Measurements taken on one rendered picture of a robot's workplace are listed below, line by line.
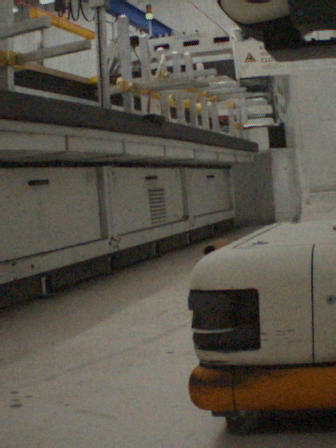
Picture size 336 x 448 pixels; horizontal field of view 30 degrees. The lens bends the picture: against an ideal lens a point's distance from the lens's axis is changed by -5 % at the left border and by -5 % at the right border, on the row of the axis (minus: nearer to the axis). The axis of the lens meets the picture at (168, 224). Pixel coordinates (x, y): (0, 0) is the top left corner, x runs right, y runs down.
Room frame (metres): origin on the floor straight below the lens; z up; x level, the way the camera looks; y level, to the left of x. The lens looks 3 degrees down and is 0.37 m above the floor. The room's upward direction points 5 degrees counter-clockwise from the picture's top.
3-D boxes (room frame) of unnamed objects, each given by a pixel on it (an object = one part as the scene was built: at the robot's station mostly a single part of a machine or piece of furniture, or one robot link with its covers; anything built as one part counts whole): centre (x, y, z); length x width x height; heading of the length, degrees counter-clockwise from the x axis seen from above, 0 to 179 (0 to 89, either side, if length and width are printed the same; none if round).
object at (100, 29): (2.54, 0.21, 0.93); 0.05 x 0.05 x 0.45; 71
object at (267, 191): (5.93, -0.37, 0.95); 1.65 x 0.70 x 1.90; 71
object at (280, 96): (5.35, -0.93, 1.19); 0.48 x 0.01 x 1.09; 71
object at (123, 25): (2.79, 0.13, 0.93); 0.04 x 0.04 x 0.48; 71
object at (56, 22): (7.98, 1.13, 2.65); 1.71 x 0.09 x 0.32; 161
